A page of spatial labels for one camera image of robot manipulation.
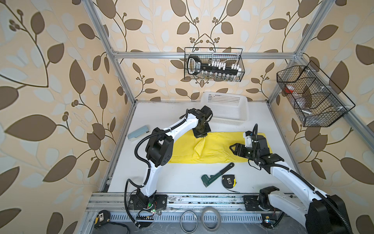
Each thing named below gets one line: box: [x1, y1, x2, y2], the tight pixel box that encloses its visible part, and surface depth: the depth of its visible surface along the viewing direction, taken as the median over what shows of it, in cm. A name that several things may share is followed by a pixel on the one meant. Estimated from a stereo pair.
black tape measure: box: [221, 174, 237, 189], surface depth 81 cm
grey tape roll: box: [201, 206, 222, 232], surface depth 72 cm
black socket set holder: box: [187, 55, 243, 76], surface depth 85 cm
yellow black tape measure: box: [93, 209, 111, 229], surface depth 69 cm
